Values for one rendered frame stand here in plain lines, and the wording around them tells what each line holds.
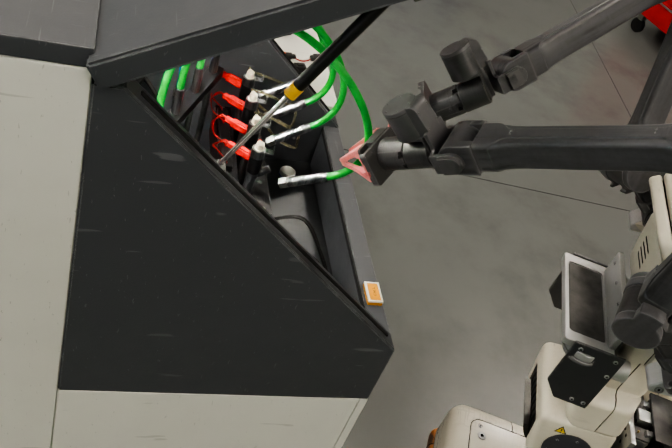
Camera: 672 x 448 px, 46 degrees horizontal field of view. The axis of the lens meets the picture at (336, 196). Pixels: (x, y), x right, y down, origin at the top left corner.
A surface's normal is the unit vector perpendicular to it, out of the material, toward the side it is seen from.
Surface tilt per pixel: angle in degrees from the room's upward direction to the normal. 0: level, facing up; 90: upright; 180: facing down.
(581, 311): 0
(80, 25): 0
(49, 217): 90
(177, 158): 90
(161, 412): 90
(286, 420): 90
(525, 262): 0
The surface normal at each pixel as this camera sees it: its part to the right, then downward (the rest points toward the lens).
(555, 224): 0.29, -0.72
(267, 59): 0.15, 0.69
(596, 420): -0.22, 0.59
